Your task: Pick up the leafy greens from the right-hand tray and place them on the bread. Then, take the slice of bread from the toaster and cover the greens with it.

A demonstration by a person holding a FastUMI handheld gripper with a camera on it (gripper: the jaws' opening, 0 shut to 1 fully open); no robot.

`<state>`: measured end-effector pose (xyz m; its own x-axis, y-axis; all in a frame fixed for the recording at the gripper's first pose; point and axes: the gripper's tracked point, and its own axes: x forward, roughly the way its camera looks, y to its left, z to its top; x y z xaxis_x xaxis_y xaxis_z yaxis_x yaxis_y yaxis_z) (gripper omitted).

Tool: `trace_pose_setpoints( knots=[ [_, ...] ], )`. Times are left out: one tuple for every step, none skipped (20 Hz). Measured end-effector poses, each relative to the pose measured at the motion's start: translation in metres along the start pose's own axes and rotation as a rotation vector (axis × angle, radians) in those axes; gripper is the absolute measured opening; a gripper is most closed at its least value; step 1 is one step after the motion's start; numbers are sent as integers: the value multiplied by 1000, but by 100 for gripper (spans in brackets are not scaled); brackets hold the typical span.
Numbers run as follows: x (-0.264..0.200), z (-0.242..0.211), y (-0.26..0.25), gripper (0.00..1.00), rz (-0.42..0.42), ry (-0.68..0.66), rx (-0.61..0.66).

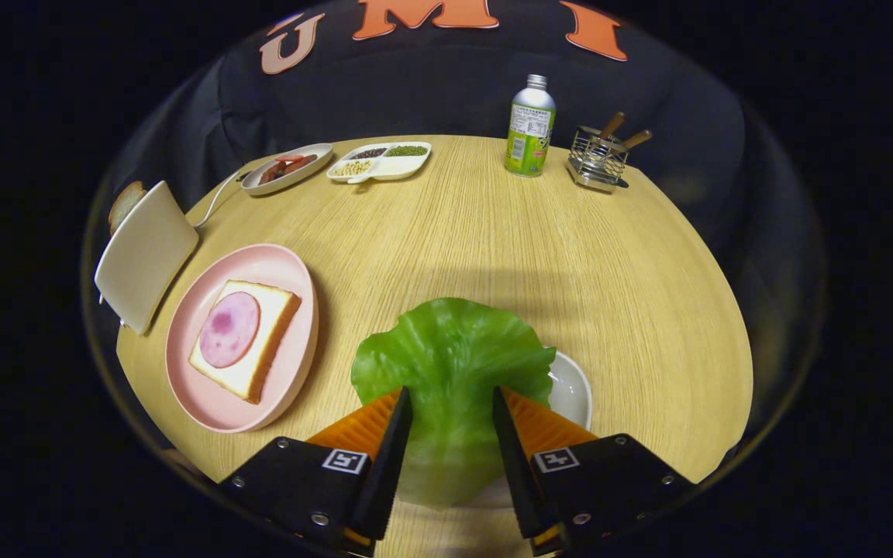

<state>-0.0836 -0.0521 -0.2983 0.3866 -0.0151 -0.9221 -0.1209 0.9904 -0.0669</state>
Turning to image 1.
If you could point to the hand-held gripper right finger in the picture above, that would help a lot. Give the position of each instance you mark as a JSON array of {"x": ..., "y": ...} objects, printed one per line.
[{"x": 520, "y": 480}]

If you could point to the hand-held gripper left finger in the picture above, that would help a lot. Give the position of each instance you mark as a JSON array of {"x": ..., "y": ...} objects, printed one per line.
[{"x": 388, "y": 473}]

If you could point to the green lettuce leaf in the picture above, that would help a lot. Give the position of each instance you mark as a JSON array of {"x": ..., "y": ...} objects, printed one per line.
[{"x": 450, "y": 364}]

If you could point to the toasted bread slice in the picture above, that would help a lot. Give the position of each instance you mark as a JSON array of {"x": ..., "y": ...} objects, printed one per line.
[{"x": 122, "y": 205}]

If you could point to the small white dish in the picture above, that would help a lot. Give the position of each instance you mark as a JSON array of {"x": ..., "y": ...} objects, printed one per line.
[{"x": 570, "y": 391}]

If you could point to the white bread slice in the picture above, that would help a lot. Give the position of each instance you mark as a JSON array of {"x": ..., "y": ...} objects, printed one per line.
[{"x": 280, "y": 310}]

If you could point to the pink ham slice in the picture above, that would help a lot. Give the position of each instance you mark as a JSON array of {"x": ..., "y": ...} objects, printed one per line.
[{"x": 228, "y": 329}]

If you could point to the pink plate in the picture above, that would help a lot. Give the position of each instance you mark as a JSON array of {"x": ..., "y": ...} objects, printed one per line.
[{"x": 276, "y": 263}]

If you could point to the white divided dish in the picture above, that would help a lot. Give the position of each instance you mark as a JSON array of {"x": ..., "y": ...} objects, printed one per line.
[{"x": 396, "y": 167}]

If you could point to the pile of yellow soybeans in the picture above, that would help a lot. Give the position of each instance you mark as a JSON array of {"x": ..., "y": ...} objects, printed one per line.
[{"x": 352, "y": 168}]

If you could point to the pile of dark red beans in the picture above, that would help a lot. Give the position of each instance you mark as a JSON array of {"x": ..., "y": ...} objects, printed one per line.
[{"x": 369, "y": 153}]

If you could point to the brown meat piece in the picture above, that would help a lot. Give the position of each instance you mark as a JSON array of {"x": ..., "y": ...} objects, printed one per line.
[
  {"x": 272, "y": 173},
  {"x": 303, "y": 164}
]

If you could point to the round white plate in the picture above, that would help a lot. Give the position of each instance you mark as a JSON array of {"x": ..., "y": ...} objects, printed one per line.
[{"x": 315, "y": 159}]

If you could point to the pile of green beans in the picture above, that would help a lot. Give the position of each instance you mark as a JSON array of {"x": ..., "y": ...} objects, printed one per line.
[{"x": 406, "y": 150}]

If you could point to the white toaster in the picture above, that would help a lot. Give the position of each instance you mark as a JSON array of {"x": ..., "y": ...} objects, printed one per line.
[{"x": 144, "y": 256}]

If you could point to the pink sausage slice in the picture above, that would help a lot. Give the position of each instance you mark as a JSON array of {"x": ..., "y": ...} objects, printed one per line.
[{"x": 289, "y": 158}]

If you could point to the green and silver bottle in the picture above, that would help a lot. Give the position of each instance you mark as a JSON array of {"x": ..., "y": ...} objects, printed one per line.
[{"x": 529, "y": 139}]

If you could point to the black backdrop cloth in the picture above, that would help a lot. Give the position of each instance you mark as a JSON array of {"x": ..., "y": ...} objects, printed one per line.
[{"x": 446, "y": 85}]

